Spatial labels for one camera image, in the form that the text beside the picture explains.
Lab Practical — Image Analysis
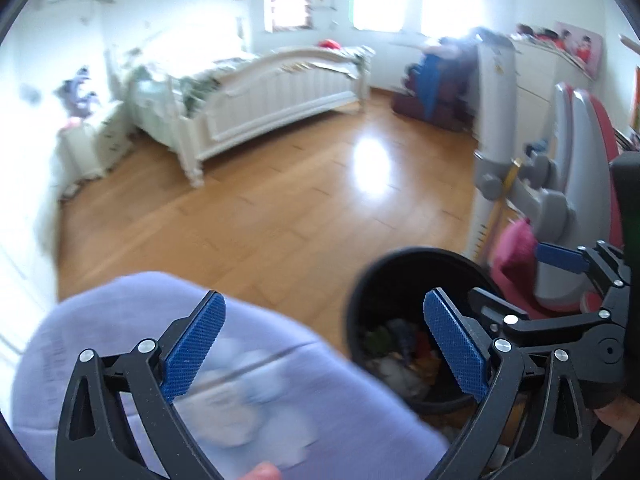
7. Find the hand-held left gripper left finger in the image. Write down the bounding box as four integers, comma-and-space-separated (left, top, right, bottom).
54, 290, 227, 480

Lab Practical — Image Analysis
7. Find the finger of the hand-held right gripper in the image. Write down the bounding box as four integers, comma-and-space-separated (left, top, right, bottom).
470, 285, 631, 346
534, 241, 633, 291

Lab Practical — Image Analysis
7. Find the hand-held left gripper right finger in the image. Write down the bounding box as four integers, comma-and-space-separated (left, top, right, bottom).
422, 287, 596, 480

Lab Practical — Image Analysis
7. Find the black trash bin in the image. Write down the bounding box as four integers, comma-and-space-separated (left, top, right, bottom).
345, 246, 506, 416

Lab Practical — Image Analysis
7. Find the person's right hand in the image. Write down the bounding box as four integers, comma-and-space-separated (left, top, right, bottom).
597, 396, 640, 441

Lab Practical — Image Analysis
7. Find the person's left hand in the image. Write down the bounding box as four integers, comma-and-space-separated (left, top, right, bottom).
239, 462, 282, 480

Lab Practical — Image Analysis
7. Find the white crumpled tissue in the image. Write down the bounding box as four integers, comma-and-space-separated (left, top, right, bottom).
375, 357, 431, 398

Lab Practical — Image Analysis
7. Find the purple floral tablecloth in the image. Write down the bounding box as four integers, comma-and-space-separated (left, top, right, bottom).
10, 271, 451, 480

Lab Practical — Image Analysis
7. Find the yellow stick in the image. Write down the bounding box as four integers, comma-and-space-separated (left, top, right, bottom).
477, 157, 523, 261

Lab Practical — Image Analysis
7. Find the pink grey desk chair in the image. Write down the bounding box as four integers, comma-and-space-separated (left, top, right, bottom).
487, 82, 631, 316

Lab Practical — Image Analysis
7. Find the white dresser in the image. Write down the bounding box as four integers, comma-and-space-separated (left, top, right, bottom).
510, 35, 596, 171

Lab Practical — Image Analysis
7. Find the pile of clothes and bags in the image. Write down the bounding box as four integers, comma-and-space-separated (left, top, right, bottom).
392, 60, 476, 133

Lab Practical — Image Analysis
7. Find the white wardrobe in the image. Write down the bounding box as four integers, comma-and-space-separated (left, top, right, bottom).
0, 35, 63, 361

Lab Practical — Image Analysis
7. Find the blue cloth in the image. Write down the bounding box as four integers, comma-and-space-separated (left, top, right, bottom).
417, 55, 443, 118

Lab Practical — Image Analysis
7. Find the white nightstand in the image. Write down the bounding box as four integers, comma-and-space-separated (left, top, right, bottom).
57, 100, 133, 181

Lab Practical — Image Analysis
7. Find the red black toy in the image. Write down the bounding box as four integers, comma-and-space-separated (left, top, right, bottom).
517, 22, 556, 41

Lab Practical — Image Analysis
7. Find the white wooden bed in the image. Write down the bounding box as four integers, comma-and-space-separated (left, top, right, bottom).
105, 30, 376, 188

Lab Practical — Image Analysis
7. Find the purple plush toy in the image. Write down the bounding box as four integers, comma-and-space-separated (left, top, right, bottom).
55, 66, 103, 118

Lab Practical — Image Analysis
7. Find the pink wall poster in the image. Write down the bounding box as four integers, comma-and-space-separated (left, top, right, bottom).
555, 21, 603, 78

